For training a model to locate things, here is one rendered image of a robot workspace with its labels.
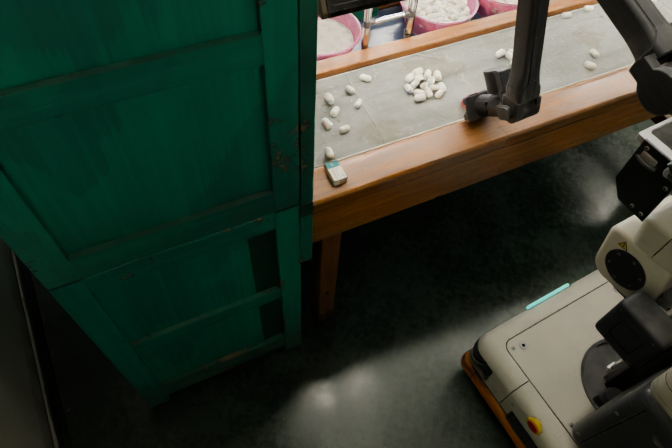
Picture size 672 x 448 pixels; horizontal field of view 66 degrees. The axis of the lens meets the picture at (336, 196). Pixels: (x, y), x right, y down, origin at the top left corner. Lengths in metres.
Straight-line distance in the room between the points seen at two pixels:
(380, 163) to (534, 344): 0.75
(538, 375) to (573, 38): 1.07
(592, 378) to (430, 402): 0.50
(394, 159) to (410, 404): 0.87
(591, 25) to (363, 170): 1.04
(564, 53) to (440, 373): 1.13
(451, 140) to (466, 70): 0.33
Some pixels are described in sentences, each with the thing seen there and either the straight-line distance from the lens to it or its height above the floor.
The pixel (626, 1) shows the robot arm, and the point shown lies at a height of 1.30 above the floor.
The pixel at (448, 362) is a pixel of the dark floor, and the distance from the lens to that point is 1.93.
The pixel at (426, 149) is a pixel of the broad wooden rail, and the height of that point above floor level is 0.76.
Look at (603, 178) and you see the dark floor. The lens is 2.62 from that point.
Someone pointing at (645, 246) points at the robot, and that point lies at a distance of 1.33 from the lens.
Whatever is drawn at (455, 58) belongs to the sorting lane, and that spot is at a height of 0.74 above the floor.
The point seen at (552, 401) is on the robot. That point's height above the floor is 0.28.
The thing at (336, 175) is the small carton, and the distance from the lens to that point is 1.26.
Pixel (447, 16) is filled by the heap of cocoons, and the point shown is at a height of 0.73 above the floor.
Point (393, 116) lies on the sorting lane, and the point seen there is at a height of 0.74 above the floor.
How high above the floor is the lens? 1.77
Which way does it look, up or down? 54 degrees down
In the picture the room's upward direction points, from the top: 5 degrees clockwise
